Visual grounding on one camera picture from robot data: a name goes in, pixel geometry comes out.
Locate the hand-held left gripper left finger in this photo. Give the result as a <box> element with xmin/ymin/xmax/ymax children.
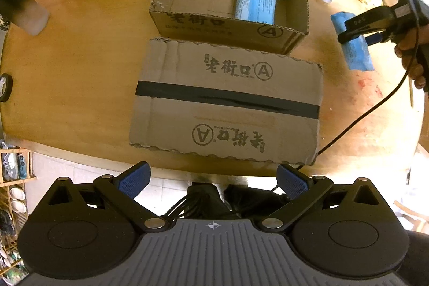
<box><xmin>48</xmin><ymin>161</ymin><xmax>169</xmax><ymax>233</ymax></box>

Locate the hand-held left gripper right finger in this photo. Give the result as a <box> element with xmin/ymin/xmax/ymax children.
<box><xmin>257</xmin><ymin>163</ymin><xmax>382</xmax><ymax>233</ymax></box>

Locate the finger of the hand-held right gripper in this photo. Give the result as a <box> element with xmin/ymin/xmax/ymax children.
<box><xmin>366</xmin><ymin>31</ymin><xmax>395</xmax><ymax>47</ymax></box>
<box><xmin>337</xmin><ymin>5</ymin><xmax>397</xmax><ymax>45</ymax></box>

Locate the blue snack packet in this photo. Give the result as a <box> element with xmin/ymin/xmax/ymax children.
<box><xmin>330</xmin><ymin>11</ymin><xmax>375</xmax><ymax>71</ymax></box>
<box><xmin>234</xmin><ymin>0</ymin><xmax>277</xmax><ymax>26</ymax></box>

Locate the wooden desktop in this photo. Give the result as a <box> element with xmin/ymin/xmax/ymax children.
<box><xmin>0</xmin><ymin>0</ymin><xmax>429</xmax><ymax>178</ymax></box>

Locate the person's right hand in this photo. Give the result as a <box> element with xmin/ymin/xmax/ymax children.
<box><xmin>394</xmin><ymin>33</ymin><xmax>429</xmax><ymax>93</ymax></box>

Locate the flat taped cardboard box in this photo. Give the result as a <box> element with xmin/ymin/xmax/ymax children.
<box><xmin>129</xmin><ymin>37</ymin><xmax>324</xmax><ymax>167</ymax></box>

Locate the wooden shoe rack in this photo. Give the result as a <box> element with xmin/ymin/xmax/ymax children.
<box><xmin>0</xmin><ymin>141</ymin><xmax>38</xmax><ymax>275</ymax></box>

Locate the black tape roll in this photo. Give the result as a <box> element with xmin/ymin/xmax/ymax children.
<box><xmin>0</xmin><ymin>73</ymin><xmax>13</xmax><ymax>102</ymax></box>

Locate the translucent plastic container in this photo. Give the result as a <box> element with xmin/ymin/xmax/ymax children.
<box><xmin>0</xmin><ymin>0</ymin><xmax>50</xmax><ymax>36</ymax></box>

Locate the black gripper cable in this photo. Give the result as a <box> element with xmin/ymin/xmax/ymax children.
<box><xmin>295</xmin><ymin>0</ymin><xmax>423</xmax><ymax>169</ymax></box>

